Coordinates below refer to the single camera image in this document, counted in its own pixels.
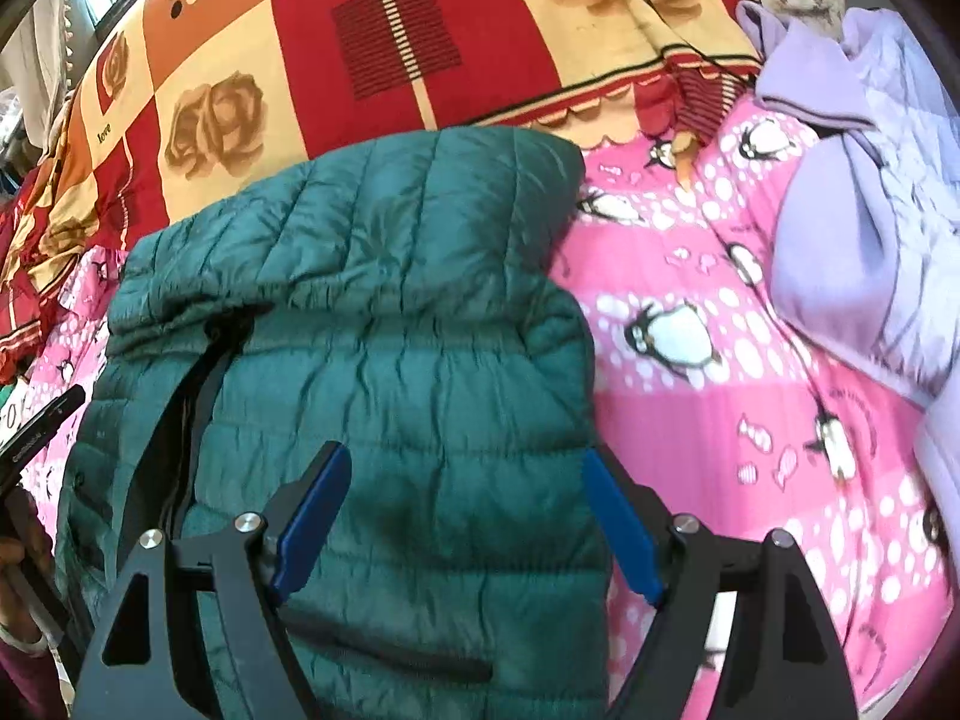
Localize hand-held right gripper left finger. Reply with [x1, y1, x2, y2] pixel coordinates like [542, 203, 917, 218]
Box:
[71, 441, 353, 720]

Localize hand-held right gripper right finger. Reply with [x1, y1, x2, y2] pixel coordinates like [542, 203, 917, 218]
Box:
[581, 448, 860, 720]

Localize green puffer jacket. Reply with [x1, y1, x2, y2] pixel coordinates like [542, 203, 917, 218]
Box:
[54, 126, 612, 720]

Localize person's left hand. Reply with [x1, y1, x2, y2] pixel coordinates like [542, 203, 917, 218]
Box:
[0, 491, 55, 642]

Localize pink penguin print blanket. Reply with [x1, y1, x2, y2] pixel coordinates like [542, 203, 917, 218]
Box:
[15, 94, 957, 720]

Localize light curtain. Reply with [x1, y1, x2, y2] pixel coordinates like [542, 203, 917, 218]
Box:
[0, 0, 80, 166]

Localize lilac quilted jacket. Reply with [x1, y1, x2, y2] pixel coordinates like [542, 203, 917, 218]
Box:
[735, 0, 960, 563]

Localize red orange checkered rose blanket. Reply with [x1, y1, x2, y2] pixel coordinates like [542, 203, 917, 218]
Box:
[0, 0, 766, 387]

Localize black cable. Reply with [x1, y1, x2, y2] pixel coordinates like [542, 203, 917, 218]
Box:
[640, 0, 760, 82]

